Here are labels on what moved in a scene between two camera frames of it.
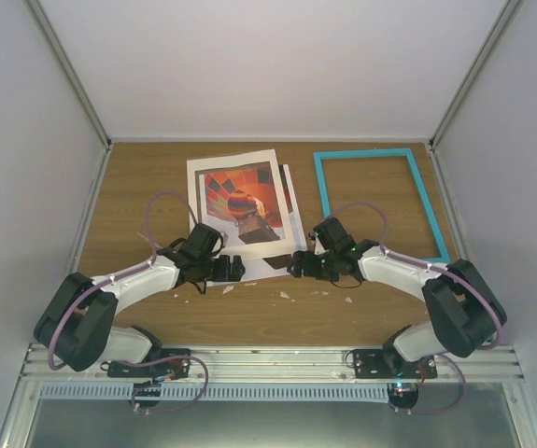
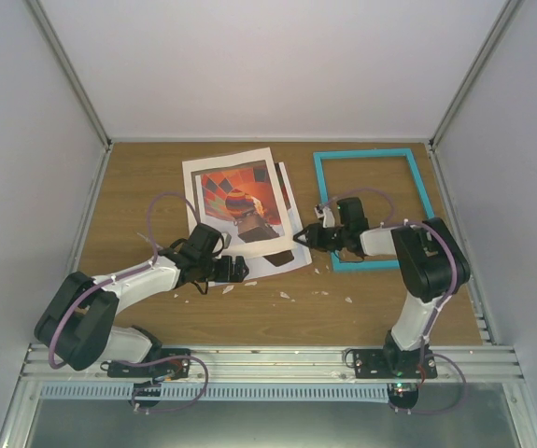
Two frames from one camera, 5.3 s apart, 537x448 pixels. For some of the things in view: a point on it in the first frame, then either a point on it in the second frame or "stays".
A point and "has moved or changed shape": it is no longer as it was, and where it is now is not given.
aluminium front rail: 289,364 stays
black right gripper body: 325,270 to 328,242
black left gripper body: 222,273 stays
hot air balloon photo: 242,204 has moved or changed shape
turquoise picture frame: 318,156 stays
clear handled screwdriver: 147,239 stays
